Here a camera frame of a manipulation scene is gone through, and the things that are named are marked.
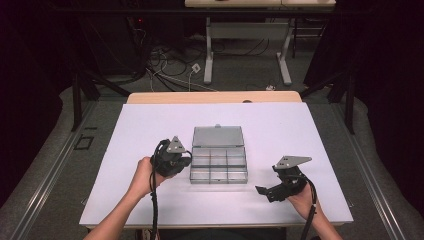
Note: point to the metal floor rail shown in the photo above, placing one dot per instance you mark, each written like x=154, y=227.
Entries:
x=373, y=176
x=50, y=173

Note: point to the black metal stand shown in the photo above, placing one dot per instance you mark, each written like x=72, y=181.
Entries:
x=349, y=106
x=76, y=100

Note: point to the white power adapter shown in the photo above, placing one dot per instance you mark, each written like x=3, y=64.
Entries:
x=196, y=67

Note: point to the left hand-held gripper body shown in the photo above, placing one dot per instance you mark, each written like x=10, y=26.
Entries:
x=168, y=163

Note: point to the dark curtain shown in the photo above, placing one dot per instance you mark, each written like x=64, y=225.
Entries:
x=393, y=83
x=23, y=83

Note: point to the white floor plug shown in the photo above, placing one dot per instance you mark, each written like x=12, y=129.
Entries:
x=270, y=87

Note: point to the clear plastic compartment box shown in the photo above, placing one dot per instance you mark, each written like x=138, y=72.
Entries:
x=218, y=166

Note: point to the white-legged desk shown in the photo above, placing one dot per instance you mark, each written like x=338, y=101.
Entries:
x=246, y=30

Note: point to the white table mat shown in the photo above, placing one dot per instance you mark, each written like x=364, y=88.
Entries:
x=133, y=126

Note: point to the person's left hand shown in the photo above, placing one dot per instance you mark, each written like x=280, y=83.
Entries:
x=143, y=180

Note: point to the black equipment box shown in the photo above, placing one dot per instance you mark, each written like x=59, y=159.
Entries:
x=110, y=43

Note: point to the light wooden table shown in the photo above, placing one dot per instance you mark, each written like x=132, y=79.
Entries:
x=200, y=97

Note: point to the person's right hand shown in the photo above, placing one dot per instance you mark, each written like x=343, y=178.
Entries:
x=306, y=206

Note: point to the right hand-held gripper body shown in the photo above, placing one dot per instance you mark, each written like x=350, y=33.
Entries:
x=290, y=186

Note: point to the black horizontal bar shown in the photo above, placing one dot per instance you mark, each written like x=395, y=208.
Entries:
x=133, y=10

